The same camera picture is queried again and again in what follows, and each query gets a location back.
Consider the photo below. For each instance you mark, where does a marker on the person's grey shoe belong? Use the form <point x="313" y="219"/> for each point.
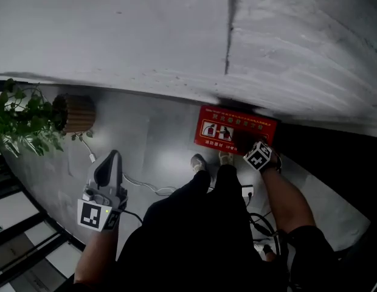
<point x="226" y="158"/>
<point x="198" y="162"/>

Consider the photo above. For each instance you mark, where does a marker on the person's right forearm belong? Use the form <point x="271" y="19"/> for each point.
<point x="287" y="199"/>

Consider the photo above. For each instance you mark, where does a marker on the person's black trousers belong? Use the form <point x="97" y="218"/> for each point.
<point x="194" y="233"/>

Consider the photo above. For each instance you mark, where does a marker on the person's black shirt sleeve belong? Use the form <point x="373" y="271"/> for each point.
<point x="313" y="260"/>

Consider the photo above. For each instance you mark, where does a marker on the person's left forearm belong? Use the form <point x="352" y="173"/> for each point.
<point x="95" y="255"/>

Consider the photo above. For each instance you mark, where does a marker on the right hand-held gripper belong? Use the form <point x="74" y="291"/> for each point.
<point x="258" y="157"/>

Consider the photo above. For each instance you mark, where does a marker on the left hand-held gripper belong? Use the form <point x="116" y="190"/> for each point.
<point x="94" y="215"/>

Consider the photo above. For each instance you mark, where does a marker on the person's grey right shoe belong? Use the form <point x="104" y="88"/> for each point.
<point x="226" y="158"/>

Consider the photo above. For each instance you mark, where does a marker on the ribbed brown plant pot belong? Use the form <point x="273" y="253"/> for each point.
<point x="77" y="114"/>

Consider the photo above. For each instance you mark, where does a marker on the green leafy plant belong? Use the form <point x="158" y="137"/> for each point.
<point x="21" y="123"/>

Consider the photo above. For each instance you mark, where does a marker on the red box with pictogram label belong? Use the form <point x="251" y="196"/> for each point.
<point x="216" y="126"/>

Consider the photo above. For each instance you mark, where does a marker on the black metal window frame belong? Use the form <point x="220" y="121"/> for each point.
<point x="27" y="242"/>

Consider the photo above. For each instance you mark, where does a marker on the person's grey left shoe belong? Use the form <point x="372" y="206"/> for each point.
<point x="198" y="162"/>

